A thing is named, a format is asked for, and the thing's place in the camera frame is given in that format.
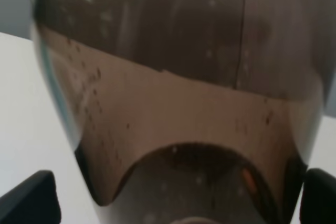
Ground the brown translucent water bottle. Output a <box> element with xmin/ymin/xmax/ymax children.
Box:
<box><xmin>33</xmin><ymin>0</ymin><xmax>335</xmax><ymax>223</ymax></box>

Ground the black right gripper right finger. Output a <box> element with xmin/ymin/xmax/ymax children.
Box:
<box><xmin>300</xmin><ymin>168</ymin><xmax>336</xmax><ymax>224</ymax></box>

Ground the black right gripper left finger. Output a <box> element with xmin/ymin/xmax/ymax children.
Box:
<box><xmin>1</xmin><ymin>170</ymin><xmax>61</xmax><ymax>223</ymax></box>

